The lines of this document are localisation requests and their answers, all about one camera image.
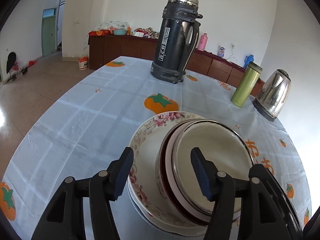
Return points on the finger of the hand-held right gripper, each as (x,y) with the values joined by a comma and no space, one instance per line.
(260,171)

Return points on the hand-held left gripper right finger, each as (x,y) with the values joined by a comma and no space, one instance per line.
(202,177)

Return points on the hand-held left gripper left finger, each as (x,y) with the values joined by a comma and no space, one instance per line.
(122,177)

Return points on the white plate with red flowers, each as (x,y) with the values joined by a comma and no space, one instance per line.
(132,195)

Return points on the white enamel bowl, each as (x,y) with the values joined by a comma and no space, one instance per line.
(217,145)

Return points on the red plastic bowl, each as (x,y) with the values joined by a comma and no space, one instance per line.
(170,160)

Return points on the stainless steel bowl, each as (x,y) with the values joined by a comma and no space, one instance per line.
(162,180)

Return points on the white plate with pink flowers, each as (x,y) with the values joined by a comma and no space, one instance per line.
(147,145)

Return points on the light blue printed tablecloth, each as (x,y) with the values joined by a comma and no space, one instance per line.
(75,120)

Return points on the stainless steel electric kettle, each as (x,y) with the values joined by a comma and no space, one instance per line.
(273,95)

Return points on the green tumbler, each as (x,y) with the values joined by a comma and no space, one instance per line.
(245,87)

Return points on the blue jug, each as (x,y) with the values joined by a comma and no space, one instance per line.
(249,60)

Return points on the white plastic bucket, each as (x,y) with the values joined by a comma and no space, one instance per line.
(83,63)

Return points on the white printed bag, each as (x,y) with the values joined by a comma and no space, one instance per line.
(221,51)

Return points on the brown wooden sideboard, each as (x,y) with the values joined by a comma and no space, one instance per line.
(120,47)

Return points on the pink thermos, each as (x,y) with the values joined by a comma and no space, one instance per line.
(202,43)

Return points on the black vacuum flask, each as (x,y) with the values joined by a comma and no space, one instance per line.
(172,42)

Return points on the teal plastic basin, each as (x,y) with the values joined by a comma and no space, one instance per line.
(119,32)

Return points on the red plastic bag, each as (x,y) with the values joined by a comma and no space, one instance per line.
(32,63)

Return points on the orange cardboard box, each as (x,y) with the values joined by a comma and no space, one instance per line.
(98,33)

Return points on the colourful cloth pile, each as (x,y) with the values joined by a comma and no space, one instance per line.
(147,32)

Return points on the clear plastic bag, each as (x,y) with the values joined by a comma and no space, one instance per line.
(110,25)

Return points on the green door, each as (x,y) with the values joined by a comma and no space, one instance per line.
(48,35)

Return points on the black round-backed chair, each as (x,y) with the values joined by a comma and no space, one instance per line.
(11,60)

